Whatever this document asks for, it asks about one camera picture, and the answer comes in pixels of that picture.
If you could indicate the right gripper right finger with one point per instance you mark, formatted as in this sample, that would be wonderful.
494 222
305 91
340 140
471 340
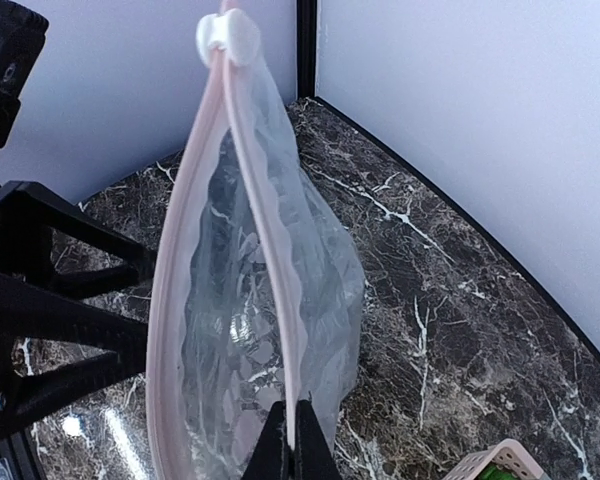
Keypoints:
312 458

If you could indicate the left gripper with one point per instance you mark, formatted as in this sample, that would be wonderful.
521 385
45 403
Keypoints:
88 258

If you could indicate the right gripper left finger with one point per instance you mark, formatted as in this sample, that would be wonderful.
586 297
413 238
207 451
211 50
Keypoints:
271 456

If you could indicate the clear polka dot zip bag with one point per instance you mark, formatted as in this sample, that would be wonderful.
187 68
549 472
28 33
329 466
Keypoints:
258 288

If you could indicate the green bell pepper toy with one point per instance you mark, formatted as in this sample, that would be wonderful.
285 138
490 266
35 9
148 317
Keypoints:
496 472

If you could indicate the pink perforated plastic basket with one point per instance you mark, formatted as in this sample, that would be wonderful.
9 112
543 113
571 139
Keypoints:
509 454

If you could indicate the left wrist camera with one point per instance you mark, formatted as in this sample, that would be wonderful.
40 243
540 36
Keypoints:
22 37

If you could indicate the left black frame post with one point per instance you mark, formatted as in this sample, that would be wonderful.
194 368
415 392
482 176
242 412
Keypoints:
306 46

